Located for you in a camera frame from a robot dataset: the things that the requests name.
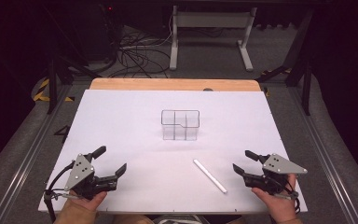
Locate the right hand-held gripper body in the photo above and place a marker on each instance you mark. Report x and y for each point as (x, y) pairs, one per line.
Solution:
(276, 166)

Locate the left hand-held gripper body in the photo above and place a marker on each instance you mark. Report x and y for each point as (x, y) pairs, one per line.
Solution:
(82, 179)

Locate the person's left hand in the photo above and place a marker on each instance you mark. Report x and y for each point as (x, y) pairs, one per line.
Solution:
(85, 205)

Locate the person's right hand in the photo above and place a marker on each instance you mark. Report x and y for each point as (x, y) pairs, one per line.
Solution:
(281, 205)

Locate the white stick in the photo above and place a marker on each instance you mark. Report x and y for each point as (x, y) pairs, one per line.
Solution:
(210, 176)

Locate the white paper sheet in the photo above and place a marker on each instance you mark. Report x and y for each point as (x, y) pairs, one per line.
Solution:
(155, 161)

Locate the clear plastic divided organizer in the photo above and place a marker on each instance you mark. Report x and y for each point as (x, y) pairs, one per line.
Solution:
(180, 125)

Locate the yellow black hazard tape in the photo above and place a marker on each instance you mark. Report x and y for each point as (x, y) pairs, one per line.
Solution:
(40, 93)

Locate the black metal stand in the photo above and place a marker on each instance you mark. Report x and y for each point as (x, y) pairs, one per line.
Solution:
(53, 81)
(300, 59)

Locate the wooden table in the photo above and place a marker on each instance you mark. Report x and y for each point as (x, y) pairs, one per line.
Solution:
(174, 84)

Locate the dark equipment with red light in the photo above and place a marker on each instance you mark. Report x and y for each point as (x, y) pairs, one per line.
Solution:
(108, 18)

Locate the white metal stand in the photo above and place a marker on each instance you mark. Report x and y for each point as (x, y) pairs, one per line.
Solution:
(211, 19)

